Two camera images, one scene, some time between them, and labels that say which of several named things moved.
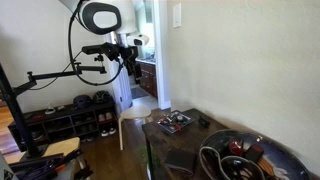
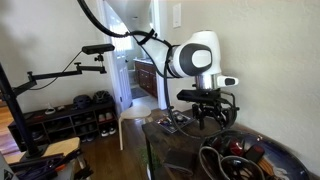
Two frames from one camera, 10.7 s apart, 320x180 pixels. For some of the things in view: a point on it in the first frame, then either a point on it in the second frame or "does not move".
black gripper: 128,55 → 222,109
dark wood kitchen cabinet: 148,78 does not move
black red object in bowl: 254,153 does not move
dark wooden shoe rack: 85,121 does not move
